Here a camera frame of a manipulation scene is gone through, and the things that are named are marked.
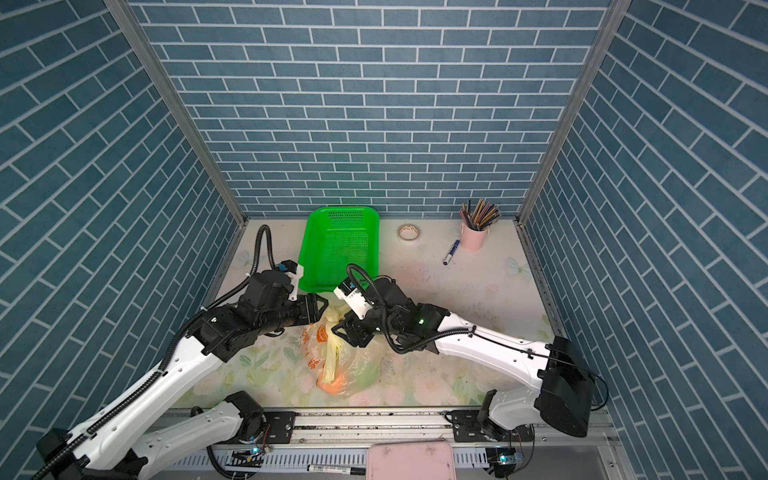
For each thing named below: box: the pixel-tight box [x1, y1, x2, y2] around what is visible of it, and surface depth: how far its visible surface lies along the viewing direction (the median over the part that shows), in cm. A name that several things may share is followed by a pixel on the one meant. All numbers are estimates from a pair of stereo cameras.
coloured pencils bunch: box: [460, 198, 501, 231], surface depth 107 cm
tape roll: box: [398, 224, 420, 241], surface depth 118 cm
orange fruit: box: [320, 374, 347, 395], surface depth 74 cm
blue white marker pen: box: [442, 239, 461, 266], surface depth 110 cm
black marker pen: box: [307, 465, 367, 475], surface depth 69 cm
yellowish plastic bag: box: [300, 303, 383, 397], surface depth 75 cm
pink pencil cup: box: [460, 222, 489, 251], surface depth 110 cm
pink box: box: [367, 441, 457, 480], surface depth 69 cm
